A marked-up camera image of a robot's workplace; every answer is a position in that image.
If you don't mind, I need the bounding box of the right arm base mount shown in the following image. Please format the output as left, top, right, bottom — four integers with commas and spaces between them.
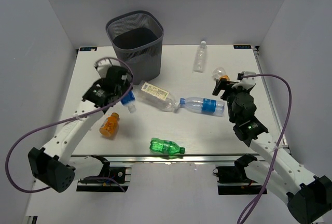
212, 154, 261, 195

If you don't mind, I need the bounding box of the orange juice bottle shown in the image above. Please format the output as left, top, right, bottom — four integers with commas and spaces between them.
99, 113, 120, 138

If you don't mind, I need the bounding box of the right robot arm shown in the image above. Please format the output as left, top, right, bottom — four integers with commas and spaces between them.
213, 71, 331, 223

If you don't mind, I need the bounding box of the clear bottle yellow cap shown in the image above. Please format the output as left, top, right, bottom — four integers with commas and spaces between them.
212, 67, 230, 81

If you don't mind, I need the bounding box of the right blue table sticker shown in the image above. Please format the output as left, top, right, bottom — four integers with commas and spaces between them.
233, 45, 252, 49

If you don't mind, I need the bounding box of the clear bottle blue label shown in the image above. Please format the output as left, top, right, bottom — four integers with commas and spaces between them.
121, 91, 136, 113
179, 97, 225, 117

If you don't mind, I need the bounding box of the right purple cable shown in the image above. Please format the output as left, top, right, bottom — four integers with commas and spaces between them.
236, 73, 293, 224

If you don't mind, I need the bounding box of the large clear labelled bottle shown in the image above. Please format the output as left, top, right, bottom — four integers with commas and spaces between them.
134, 81, 180, 112

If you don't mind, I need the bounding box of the aluminium table rail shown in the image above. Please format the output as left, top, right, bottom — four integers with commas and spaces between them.
72, 153, 262, 165
253, 45, 290, 152

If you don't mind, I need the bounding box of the aluminium table front rail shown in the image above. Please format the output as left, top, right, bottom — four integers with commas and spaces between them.
72, 153, 262, 165

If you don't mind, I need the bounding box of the aluminium table right rail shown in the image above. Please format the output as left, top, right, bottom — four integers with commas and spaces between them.
253, 45, 290, 152

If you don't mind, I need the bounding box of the green plastic bottle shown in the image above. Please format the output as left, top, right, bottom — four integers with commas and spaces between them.
149, 138, 185, 155

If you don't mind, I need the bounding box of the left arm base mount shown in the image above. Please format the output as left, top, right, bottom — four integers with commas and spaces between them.
76, 156, 131, 193

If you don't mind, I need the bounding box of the left blue table sticker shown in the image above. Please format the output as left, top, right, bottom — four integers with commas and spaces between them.
79, 47, 97, 52

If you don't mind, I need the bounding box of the clear bottle white cap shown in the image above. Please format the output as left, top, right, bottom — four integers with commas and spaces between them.
192, 40, 208, 73

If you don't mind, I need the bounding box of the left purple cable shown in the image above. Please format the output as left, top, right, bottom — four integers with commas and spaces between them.
5, 57, 134, 193

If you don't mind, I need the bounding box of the purple cable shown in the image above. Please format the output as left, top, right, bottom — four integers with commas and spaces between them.
5, 57, 134, 193
236, 73, 293, 224

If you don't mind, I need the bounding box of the grey mesh waste bin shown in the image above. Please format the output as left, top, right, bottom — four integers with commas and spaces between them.
105, 10, 164, 85

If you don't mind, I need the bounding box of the blue table sticker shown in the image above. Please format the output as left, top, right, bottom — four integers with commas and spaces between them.
233, 45, 252, 49
79, 47, 97, 52

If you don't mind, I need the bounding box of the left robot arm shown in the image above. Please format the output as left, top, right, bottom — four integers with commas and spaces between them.
28, 65, 133, 193

